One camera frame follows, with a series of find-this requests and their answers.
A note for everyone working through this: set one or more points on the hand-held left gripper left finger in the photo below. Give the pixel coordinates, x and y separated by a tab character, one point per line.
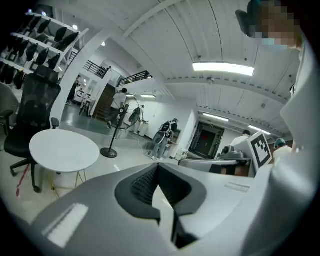
100	212

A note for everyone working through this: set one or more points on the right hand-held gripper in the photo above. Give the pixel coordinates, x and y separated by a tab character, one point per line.
252	160

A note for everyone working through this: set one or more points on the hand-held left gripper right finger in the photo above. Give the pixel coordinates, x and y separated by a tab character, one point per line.
225	205

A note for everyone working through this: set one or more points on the person's right hand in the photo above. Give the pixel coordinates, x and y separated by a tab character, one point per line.
241	171

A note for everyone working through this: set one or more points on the white boxes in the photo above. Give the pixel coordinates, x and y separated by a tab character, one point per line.
181	153

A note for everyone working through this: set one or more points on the black double door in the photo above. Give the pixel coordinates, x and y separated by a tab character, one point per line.
206	140

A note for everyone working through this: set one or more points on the ceiling light panel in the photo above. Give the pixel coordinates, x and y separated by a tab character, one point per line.
148	96
222	68
260	130
215	117

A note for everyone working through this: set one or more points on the black floor fan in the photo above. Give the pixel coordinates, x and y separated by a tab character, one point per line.
133	117
108	152

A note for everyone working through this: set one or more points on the white round table gold legs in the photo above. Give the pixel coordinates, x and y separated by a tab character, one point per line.
62	150

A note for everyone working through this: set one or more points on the red floor tape line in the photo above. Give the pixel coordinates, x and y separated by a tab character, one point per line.
22	180

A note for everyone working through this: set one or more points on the black metal railing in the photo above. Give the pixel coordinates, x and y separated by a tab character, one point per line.
135	77
95	70

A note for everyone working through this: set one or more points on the wooden staircase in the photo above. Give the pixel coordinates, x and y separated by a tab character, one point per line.
105	102

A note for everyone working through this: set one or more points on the person's light t-shirt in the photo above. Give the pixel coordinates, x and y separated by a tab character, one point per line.
305	100

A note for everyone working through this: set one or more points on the black office chair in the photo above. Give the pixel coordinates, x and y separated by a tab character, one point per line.
35	100

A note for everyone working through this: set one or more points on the light blue face mask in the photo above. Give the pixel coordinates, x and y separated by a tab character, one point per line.
273	43

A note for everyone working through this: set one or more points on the light grey chair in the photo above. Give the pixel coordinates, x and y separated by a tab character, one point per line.
7	100

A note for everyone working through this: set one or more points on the person's face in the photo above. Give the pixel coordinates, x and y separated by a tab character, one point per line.
277	20

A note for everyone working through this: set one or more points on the white shelf rack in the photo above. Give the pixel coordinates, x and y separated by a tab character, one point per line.
53	50

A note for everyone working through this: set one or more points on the rack of black parts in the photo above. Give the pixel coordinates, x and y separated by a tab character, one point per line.
60	33

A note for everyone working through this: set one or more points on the black head-worn camera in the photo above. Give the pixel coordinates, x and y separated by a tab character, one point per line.
245	20

